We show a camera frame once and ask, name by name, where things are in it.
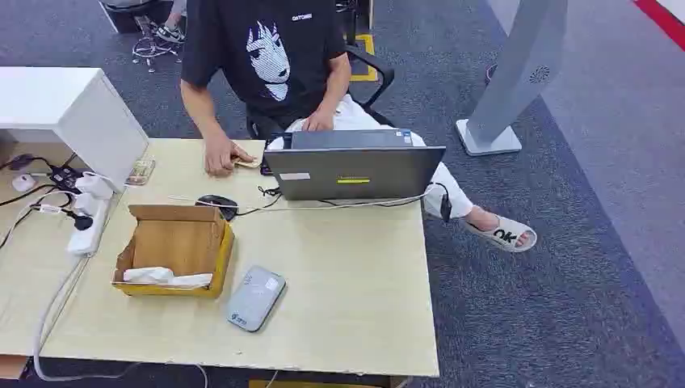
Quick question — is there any person's left hand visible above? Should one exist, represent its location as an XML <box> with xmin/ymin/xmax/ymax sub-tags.
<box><xmin>300</xmin><ymin>109</ymin><xmax>337</xmax><ymax>133</ymax></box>

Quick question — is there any large white plug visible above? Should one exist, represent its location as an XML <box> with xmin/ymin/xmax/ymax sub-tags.
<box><xmin>74</xmin><ymin>171</ymin><xmax>115</xmax><ymax>200</ymax></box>

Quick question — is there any black mouse cable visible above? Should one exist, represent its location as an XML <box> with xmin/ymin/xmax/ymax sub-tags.
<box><xmin>235</xmin><ymin>185</ymin><xmax>283</xmax><ymax>217</ymax></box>

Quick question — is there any white power strip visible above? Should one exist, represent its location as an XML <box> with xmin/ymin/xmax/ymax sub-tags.
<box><xmin>66</xmin><ymin>184</ymin><xmax>111</xmax><ymax>257</ymax></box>

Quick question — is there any white cabinet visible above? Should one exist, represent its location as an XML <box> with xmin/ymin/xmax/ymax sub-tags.
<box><xmin>0</xmin><ymin>66</ymin><xmax>150</xmax><ymax>194</ymax></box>

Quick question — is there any white paper wad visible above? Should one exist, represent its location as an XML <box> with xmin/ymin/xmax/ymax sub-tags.
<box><xmin>123</xmin><ymin>266</ymin><xmax>213</xmax><ymax>289</ymax></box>

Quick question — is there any metal chair base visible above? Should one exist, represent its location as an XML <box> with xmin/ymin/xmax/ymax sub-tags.
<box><xmin>131</xmin><ymin>32</ymin><xmax>184</xmax><ymax>74</ymax></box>

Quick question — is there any clear-wrapped card pack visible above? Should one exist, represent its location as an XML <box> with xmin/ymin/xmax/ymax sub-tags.
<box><xmin>125</xmin><ymin>158</ymin><xmax>157</xmax><ymax>187</ymax></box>

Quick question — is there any black office chair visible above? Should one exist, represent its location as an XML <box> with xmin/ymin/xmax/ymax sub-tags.
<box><xmin>246</xmin><ymin>44</ymin><xmax>397</xmax><ymax>141</ymax></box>

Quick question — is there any bystander's shoe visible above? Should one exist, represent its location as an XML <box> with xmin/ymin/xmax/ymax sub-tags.
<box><xmin>156</xmin><ymin>23</ymin><xmax>187</xmax><ymax>44</ymax></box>

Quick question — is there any cardboard box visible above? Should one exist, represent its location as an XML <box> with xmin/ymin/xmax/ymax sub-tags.
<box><xmin>111</xmin><ymin>204</ymin><xmax>236</xmax><ymax>299</ymax></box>

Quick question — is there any person's right hand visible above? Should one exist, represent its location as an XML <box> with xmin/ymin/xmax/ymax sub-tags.
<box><xmin>204</xmin><ymin>133</ymin><xmax>257</xmax><ymax>178</ymax></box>

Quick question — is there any yellow floor tape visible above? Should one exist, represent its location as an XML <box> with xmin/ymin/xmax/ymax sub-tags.
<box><xmin>350</xmin><ymin>33</ymin><xmax>380</xmax><ymax>83</ymax></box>

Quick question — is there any person's white sandal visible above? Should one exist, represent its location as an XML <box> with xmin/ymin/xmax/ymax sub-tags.
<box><xmin>463</xmin><ymin>214</ymin><xmax>538</xmax><ymax>254</ymax></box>

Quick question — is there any grey floor stand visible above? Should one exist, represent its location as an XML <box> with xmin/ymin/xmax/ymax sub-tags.
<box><xmin>456</xmin><ymin>0</ymin><xmax>569</xmax><ymax>158</ymax></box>

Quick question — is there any grey laptop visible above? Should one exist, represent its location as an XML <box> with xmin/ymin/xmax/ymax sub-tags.
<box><xmin>260</xmin><ymin>129</ymin><xmax>447</xmax><ymax>202</ymax></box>

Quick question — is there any black power adapter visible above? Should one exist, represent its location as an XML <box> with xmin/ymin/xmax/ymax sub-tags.
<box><xmin>48</xmin><ymin>164</ymin><xmax>82</xmax><ymax>192</ymax></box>

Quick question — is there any thin white cable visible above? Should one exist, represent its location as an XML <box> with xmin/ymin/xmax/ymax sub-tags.
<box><xmin>168</xmin><ymin>184</ymin><xmax>437</xmax><ymax>212</ymax></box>

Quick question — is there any black computer mouse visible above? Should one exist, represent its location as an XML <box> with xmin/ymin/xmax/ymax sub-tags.
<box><xmin>195</xmin><ymin>194</ymin><xmax>240</xmax><ymax>221</ymax></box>

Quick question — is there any person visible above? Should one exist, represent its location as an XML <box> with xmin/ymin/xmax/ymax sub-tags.
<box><xmin>180</xmin><ymin>0</ymin><xmax>538</xmax><ymax>254</ymax></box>

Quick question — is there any small white plug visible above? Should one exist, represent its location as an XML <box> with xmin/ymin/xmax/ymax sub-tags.
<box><xmin>72</xmin><ymin>192</ymin><xmax>101</xmax><ymax>217</ymax></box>

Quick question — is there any black laptop power cable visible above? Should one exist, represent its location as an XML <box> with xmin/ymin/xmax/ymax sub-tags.
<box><xmin>432</xmin><ymin>182</ymin><xmax>454</xmax><ymax>223</ymax></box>

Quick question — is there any grey card reader device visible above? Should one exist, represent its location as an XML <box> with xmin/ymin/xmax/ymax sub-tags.
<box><xmin>226</xmin><ymin>265</ymin><xmax>288</xmax><ymax>334</ymax></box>

